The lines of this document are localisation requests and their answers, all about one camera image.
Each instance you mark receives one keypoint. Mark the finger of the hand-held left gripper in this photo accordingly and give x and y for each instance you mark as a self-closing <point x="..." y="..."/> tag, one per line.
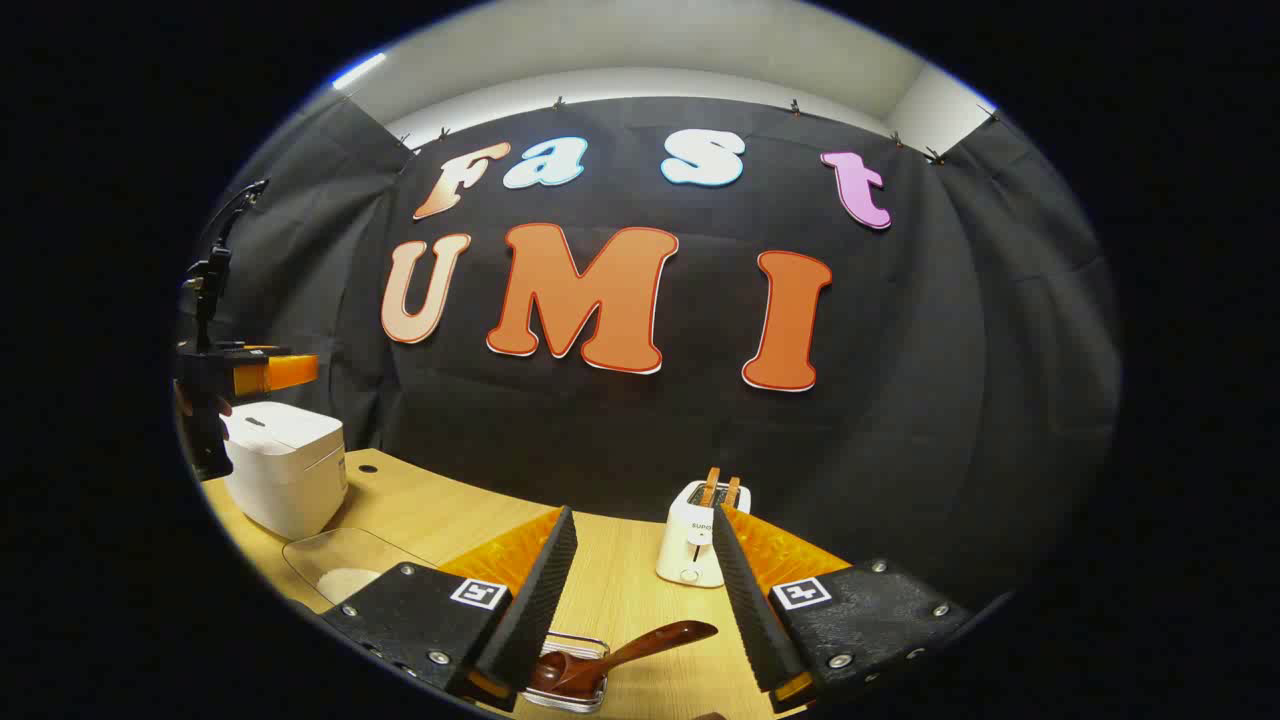
<point x="275" y="372"/>

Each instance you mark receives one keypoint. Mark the white rice cooker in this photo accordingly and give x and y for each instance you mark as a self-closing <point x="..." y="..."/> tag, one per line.
<point x="285" y="465"/>

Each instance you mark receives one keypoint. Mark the brown wooden spoon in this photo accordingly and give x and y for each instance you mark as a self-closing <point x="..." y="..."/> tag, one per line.
<point x="640" y="648"/>

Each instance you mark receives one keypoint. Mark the black backdrop cloth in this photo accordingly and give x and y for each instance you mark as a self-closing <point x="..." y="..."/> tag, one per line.
<point x="620" y="430"/>

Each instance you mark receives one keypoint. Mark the clear plastic rice box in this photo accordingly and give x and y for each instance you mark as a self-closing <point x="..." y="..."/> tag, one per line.
<point x="345" y="550"/>

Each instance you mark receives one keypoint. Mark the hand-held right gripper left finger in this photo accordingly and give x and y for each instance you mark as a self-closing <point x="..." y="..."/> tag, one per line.
<point x="540" y="600"/>

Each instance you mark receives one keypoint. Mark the toast slice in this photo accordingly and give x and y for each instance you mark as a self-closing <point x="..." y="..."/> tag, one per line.
<point x="710" y="488"/>
<point x="732" y="492"/>

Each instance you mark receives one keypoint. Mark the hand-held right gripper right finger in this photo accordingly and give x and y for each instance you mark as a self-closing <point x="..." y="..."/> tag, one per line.
<point x="745" y="610"/>

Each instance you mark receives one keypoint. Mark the white toaster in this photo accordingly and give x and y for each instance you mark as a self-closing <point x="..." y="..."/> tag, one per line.
<point x="690" y="540"/>

